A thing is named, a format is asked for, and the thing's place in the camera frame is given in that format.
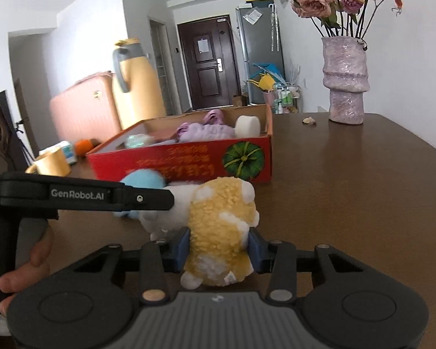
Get white umbrella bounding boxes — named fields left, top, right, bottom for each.
left=270, top=3, right=280, bottom=52

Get rack of small bottles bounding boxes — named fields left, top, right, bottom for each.
left=272, top=83, right=301, bottom=114

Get dried rose bouquet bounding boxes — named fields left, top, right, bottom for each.
left=228, top=0, right=404, bottom=39

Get pink ribbed suitcase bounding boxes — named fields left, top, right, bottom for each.
left=50, top=72, right=124, bottom=146

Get green mesh bath ball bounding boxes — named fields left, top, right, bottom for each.
left=125, top=134, right=156, bottom=150

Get orange fruit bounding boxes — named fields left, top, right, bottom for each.
left=76, top=139, right=101, bottom=158

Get person's left hand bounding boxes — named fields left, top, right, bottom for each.
left=0, top=225, right=55, bottom=315

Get blue tissue box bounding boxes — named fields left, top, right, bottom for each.
left=40, top=141, right=78, bottom=165

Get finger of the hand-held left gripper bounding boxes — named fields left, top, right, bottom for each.
left=108, top=185, right=176, bottom=212

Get grey refrigerator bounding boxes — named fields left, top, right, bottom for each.
left=235, top=3, right=286, bottom=106

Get purple fluffy headband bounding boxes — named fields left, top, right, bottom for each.
left=176, top=122, right=237, bottom=143

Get yellow thermos jug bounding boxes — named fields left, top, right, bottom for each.
left=112, top=38, right=168, bottom=132

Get pink hair scrunchie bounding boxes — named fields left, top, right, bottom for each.
left=203, top=109, right=226, bottom=126

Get yellow and white plush toy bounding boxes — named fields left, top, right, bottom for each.
left=181, top=176, right=261, bottom=291

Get dark brown door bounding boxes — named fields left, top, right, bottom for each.
left=177, top=15, right=242, bottom=112

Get light blue plush toy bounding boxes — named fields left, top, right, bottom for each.
left=112, top=170, right=168, bottom=221

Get purple ceramic vase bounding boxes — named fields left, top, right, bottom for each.
left=320, top=36, right=371, bottom=125

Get white round sponge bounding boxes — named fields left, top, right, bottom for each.
left=234, top=115, right=261, bottom=139

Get white dried stems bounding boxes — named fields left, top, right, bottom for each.
left=287, top=63, right=302, bottom=88

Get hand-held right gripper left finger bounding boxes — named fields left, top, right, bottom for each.
left=71, top=227, right=192, bottom=306

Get red cardboard box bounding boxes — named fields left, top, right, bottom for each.
left=85, top=104, right=275, bottom=186

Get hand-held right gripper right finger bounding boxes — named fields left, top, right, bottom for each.
left=248, top=227, right=366, bottom=305

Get paper sheet on refrigerator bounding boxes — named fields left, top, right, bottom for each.
left=244, top=9, right=263, bottom=26

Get yellow mug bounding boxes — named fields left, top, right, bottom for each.
left=25, top=148, right=72, bottom=178

